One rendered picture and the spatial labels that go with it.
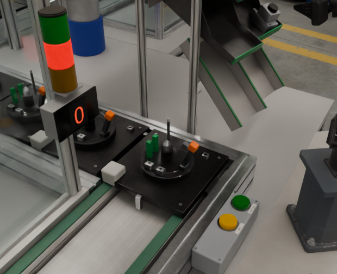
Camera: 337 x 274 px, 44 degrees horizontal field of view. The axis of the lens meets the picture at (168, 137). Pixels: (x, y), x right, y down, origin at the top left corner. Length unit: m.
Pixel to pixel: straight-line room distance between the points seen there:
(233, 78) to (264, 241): 0.48
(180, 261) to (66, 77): 0.43
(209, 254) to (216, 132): 0.58
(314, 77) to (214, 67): 2.51
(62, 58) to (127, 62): 1.04
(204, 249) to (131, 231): 0.19
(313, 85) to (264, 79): 2.19
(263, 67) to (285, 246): 0.58
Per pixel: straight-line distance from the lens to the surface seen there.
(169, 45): 1.97
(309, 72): 3.75
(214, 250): 0.92
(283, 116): 1.51
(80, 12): 1.83
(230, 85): 1.24
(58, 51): 0.80
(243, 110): 1.24
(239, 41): 1.17
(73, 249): 0.99
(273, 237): 1.09
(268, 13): 1.24
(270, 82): 1.39
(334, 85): 3.62
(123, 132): 1.20
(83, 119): 0.89
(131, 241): 0.98
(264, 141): 1.38
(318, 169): 0.99
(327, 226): 1.04
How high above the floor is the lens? 1.68
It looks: 37 degrees down
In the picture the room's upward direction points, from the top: straight up
